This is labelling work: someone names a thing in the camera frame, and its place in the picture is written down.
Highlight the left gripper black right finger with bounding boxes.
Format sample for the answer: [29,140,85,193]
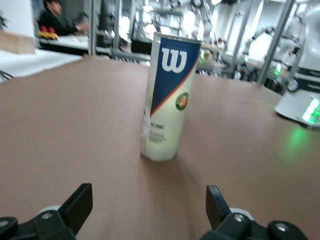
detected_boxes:
[200,184,309,240]

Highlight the thin black cable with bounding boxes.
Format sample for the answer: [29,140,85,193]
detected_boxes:
[0,70,16,83]

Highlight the person in black clothes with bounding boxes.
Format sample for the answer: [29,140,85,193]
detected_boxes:
[37,0,90,38]

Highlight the aluminium frame post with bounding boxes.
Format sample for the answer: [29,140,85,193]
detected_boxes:
[257,0,296,85]
[87,0,99,56]

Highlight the white table cloth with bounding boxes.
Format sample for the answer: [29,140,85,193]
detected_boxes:
[0,48,84,82]

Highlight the light wooden block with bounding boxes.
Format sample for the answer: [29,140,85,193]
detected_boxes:
[0,29,36,55]

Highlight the yellow toy with red caps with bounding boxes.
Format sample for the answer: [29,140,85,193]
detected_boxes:
[37,25,60,41]

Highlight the blue white tennis ball can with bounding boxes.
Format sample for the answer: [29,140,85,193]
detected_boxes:
[139,31,202,163]

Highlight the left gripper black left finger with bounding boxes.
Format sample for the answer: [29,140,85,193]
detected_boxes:
[0,183,94,240]

